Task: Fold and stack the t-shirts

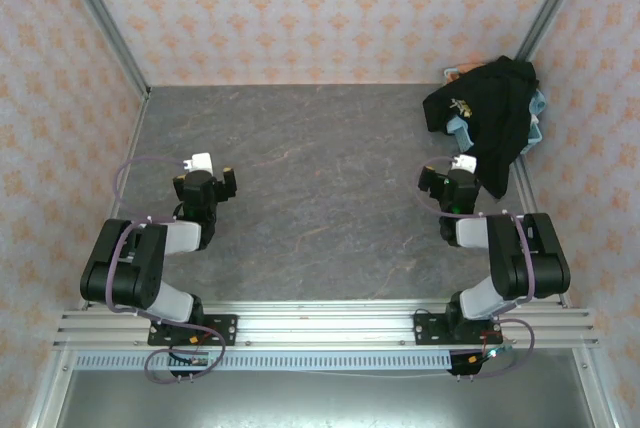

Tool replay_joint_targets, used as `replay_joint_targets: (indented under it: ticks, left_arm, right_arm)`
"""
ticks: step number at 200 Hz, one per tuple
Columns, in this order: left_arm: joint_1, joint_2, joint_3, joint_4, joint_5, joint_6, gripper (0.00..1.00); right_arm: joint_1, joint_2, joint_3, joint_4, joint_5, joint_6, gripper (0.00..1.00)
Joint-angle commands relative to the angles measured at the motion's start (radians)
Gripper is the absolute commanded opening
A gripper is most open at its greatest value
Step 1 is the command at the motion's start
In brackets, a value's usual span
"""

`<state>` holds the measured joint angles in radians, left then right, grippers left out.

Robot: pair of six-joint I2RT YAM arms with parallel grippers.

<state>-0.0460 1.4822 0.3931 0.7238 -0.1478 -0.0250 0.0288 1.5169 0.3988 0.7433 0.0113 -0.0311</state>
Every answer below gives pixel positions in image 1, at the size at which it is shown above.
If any aluminium corner post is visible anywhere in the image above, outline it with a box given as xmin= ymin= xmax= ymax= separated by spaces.
xmin=53 ymin=0 xmax=152 ymax=100
xmin=514 ymin=0 xmax=596 ymax=64

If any grey slotted cable duct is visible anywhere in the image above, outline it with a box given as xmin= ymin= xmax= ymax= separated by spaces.
xmin=73 ymin=350 xmax=454 ymax=373

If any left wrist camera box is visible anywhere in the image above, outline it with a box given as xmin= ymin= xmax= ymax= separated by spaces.
xmin=182 ymin=151 xmax=215 ymax=174

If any tan t-shirt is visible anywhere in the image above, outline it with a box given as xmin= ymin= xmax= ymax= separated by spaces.
xmin=452 ymin=62 xmax=485 ymax=81

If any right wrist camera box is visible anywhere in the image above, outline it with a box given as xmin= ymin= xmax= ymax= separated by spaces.
xmin=449 ymin=154 xmax=478 ymax=174

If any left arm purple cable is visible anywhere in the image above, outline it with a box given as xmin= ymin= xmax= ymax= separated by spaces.
xmin=104 ymin=156 xmax=227 ymax=384

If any grey metal sheet panel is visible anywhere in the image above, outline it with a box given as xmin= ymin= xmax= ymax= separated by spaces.
xmin=54 ymin=370 xmax=599 ymax=428

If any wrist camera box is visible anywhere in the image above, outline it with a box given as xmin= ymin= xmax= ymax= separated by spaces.
xmin=449 ymin=154 xmax=478 ymax=174
xmin=182 ymin=151 xmax=215 ymax=174

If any aluminium frame leg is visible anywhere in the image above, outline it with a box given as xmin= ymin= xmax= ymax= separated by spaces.
xmin=24 ymin=347 xmax=76 ymax=428
xmin=572 ymin=347 xmax=621 ymax=428

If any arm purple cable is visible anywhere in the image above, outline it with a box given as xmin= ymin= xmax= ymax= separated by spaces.
xmin=104 ymin=156 xmax=227 ymax=384
xmin=418 ymin=156 xmax=536 ymax=380

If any light blue plastic basket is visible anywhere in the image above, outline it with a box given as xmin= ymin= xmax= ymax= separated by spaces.
xmin=442 ymin=66 xmax=544 ymax=155

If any black t-shirt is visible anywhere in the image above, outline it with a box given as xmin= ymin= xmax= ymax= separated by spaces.
xmin=422 ymin=55 xmax=541 ymax=200

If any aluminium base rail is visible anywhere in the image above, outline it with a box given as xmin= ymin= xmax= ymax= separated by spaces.
xmin=52 ymin=299 xmax=601 ymax=351

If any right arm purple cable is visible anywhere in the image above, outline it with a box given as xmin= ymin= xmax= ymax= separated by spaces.
xmin=418 ymin=156 xmax=536 ymax=380

